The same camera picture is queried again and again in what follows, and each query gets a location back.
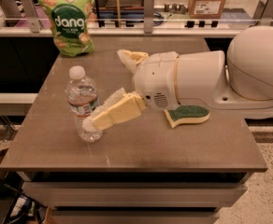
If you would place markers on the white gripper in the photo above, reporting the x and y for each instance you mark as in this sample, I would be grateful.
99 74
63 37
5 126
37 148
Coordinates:
156 79

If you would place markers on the clear plastic water bottle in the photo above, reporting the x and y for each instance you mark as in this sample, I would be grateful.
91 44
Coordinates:
82 97

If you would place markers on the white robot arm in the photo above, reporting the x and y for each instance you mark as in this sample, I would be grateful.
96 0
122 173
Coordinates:
240 79

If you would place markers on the green rice chip bag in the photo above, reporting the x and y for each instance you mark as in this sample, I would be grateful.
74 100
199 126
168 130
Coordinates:
68 24

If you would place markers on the green and yellow sponge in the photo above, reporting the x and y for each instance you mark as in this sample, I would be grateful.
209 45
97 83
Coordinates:
187 114

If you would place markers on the cardboard box with label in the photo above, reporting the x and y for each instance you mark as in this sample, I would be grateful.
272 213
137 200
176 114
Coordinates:
205 9

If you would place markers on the upper grey drawer front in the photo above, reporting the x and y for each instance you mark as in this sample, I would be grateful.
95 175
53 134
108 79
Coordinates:
122 194

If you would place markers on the grey drawer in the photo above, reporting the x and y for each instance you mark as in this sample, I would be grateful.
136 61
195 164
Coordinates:
133 217
122 194

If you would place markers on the lower grey drawer front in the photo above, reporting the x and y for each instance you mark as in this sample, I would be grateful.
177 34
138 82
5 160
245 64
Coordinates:
133 217

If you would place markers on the clutter bin on floor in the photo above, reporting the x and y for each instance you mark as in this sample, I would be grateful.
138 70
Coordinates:
24 210

